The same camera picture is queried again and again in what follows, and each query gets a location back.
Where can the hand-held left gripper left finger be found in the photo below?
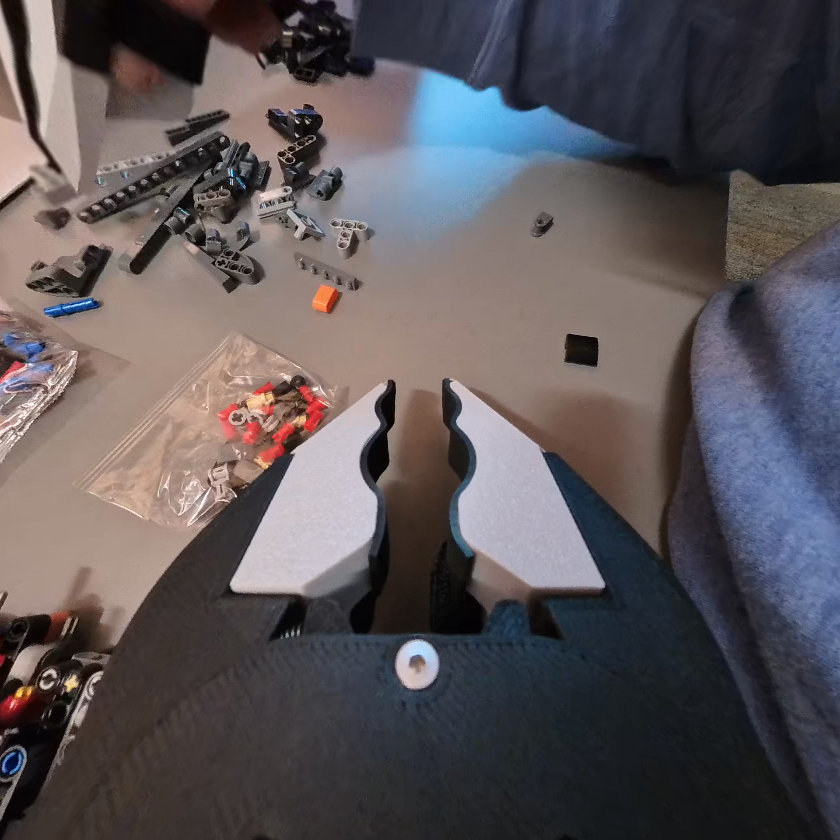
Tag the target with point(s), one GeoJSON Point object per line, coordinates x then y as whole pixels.
{"type": "Point", "coordinates": [308, 518]}

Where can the light grey T-shaped lego liftarm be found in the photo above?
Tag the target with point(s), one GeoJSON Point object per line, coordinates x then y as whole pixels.
{"type": "Point", "coordinates": [346, 239]}

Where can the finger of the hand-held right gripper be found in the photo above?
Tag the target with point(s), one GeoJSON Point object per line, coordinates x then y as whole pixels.
{"type": "Point", "coordinates": [72, 118]}
{"type": "Point", "coordinates": [8, 59]}

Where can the black lego subassembly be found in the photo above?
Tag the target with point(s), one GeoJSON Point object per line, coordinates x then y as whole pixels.
{"type": "Point", "coordinates": [315, 39]}

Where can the dark grey lego wedge plate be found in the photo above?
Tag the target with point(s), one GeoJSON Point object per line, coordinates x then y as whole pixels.
{"type": "Point", "coordinates": [197, 127]}

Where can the grey block with pin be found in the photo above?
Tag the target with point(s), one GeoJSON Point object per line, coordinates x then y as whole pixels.
{"type": "Point", "coordinates": [65, 272]}

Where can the pile of grey lego pieces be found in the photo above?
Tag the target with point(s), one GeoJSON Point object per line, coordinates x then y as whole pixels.
{"type": "Point", "coordinates": [170, 177]}

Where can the person's right forearm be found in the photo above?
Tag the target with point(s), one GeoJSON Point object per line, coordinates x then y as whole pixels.
{"type": "Point", "coordinates": [590, 65]}

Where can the partly built lego vehicle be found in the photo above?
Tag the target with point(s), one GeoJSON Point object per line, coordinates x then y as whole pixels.
{"type": "Point", "coordinates": [39, 709]}

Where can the plastic bag of blue pins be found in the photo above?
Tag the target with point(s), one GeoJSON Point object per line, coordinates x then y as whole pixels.
{"type": "Point", "coordinates": [33, 380]}

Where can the person's right hand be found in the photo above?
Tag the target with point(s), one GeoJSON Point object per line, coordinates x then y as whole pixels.
{"type": "Point", "coordinates": [243, 23]}

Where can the dark grey lego plate strip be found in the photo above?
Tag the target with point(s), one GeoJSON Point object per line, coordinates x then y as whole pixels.
{"type": "Point", "coordinates": [326, 271]}

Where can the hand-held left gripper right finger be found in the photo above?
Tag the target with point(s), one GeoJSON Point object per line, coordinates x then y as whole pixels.
{"type": "Point", "coordinates": [525, 518]}

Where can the black square lego tile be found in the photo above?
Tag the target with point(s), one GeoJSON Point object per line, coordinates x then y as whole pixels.
{"type": "Point", "coordinates": [581, 349]}

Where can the plastic bag of red pins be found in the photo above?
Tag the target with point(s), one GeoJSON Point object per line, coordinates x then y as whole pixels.
{"type": "Point", "coordinates": [249, 426]}

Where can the small grey lego clip piece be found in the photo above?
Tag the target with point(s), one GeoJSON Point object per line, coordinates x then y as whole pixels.
{"type": "Point", "coordinates": [541, 224]}

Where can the orange lego tile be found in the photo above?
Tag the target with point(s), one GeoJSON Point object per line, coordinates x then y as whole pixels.
{"type": "Point", "coordinates": [327, 300]}

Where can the grey lego pin connector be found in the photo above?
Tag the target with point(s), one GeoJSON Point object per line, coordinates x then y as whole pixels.
{"type": "Point", "coordinates": [326, 184]}

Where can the small dark grey lego connector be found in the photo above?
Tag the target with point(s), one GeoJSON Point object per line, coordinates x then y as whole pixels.
{"type": "Point", "coordinates": [54, 218]}

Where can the blue lego pin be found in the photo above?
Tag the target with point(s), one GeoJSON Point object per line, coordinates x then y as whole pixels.
{"type": "Point", "coordinates": [72, 307]}

